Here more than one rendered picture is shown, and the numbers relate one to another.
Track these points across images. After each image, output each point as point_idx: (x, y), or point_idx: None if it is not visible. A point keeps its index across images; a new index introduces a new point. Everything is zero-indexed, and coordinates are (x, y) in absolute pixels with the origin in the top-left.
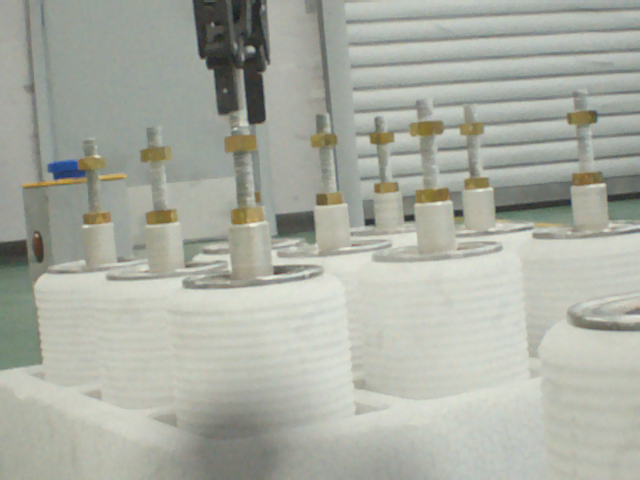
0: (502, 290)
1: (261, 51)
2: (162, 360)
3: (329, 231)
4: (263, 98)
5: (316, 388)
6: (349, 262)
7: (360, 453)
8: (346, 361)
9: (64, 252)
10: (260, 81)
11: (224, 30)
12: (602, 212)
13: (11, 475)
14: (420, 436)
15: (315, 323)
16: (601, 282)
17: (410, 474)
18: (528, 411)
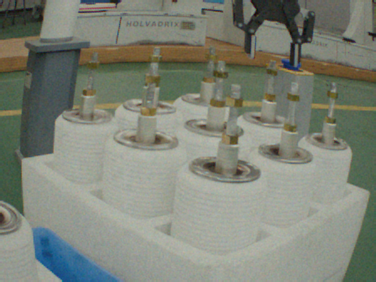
0: (118, 165)
1: (295, 33)
2: None
3: (206, 117)
4: (294, 54)
5: (61, 162)
6: (181, 133)
7: (48, 186)
8: (78, 160)
9: None
10: (294, 47)
11: (235, 17)
12: (220, 160)
13: None
14: (61, 195)
15: (64, 138)
16: (175, 193)
17: (59, 205)
18: (92, 215)
